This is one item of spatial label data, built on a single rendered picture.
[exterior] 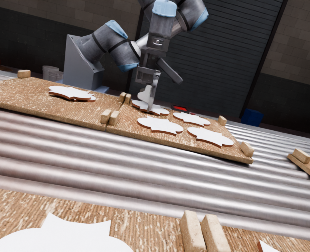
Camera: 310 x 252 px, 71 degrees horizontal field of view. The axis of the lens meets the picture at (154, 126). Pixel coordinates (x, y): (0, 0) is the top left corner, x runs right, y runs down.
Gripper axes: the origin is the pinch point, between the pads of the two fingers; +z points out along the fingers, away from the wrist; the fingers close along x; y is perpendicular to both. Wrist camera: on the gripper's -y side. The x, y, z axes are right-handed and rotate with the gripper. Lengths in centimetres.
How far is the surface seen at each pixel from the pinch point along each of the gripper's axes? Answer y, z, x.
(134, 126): 3.3, 1.3, 20.7
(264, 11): -211, -154, -478
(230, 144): -25.1, 1.0, 19.9
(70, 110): 22.3, 0.9, 19.7
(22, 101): 35.3, 0.6, 21.0
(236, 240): -15, 2, 56
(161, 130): -4.3, 0.7, 21.1
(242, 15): -163, -135, -475
